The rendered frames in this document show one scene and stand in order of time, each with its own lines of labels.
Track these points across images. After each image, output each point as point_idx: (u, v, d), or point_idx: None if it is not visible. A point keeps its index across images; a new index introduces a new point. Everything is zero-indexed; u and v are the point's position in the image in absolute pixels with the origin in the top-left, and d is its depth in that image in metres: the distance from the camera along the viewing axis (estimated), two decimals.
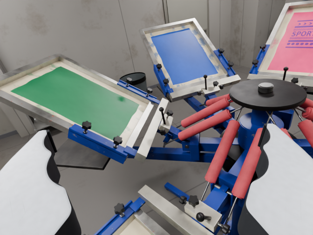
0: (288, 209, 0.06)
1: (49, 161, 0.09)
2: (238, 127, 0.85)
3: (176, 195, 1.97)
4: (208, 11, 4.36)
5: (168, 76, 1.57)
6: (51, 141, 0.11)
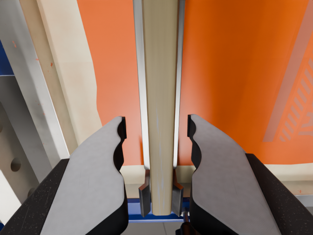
0: (226, 189, 0.07)
1: (117, 147, 0.09)
2: None
3: None
4: None
5: None
6: (123, 127, 0.12)
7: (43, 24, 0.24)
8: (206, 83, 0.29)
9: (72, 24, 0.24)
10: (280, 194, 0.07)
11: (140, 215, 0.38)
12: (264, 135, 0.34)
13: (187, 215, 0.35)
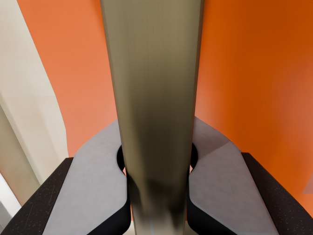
0: (222, 188, 0.07)
1: (120, 147, 0.09)
2: None
3: None
4: None
5: None
6: None
7: None
8: (228, 123, 0.19)
9: (16, 41, 0.15)
10: (275, 192, 0.07)
11: None
12: (305, 186, 0.24)
13: None
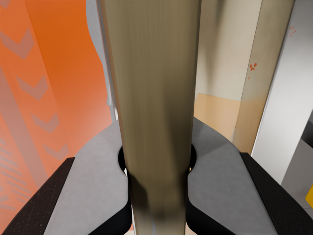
0: (221, 189, 0.07)
1: (122, 147, 0.09)
2: None
3: None
4: None
5: None
6: None
7: None
8: None
9: None
10: (274, 192, 0.07)
11: None
12: None
13: None
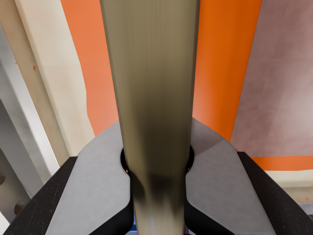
0: (219, 188, 0.07)
1: None
2: None
3: None
4: None
5: None
6: None
7: (22, 23, 0.22)
8: (207, 86, 0.26)
9: (55, 23, 0.22)
10: (271, 191, 0.07)
11: None
12: None
13: (186, 225, 0.33)
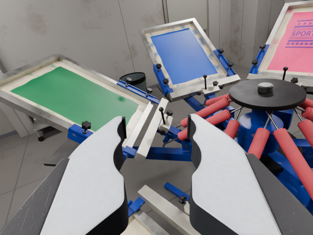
0: (226, 189, 0.07)
1: (117, 147, 0.09)
2: (237, 127, 0.85)
3: (176, 195, 1.97)
4: (207, 11, 4.37)
5: (167, 76, 1.57)
6: (123, 127, 0.12)
7: None
8: None
9: None
10: (280, 194, 0.07)
11: None
12: None
13: None
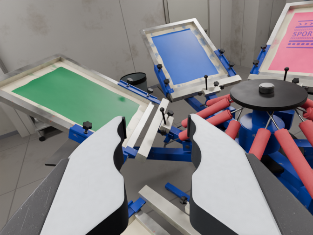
0: (226, 189, 0.07)
1: (117, 147, 0.09)
2: (238, 127, 0.85)
3: (176, 195, 1.97)
4: (208, 11, 4.36)
5: (168, 77, 1.57)
6: (123, 127, 0.12)
7: None
8: None
9: None
10: (280, 194, 0.07)
11: None
12: None
13: None
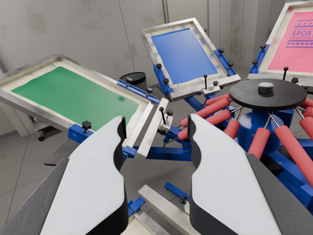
0: (226, 189, 0.07)
1: (117, 147, 0.09)
2: (238, 127, 0.85)
3: (176, 195, 1.97)
4: (208, 11, 4.36)
5: (168, 76, 1.57)
6: (123, 127, 0.12)
7: None
8: None
9: None
10: (280, 194, 0.07)
11: None
12: None
13: None
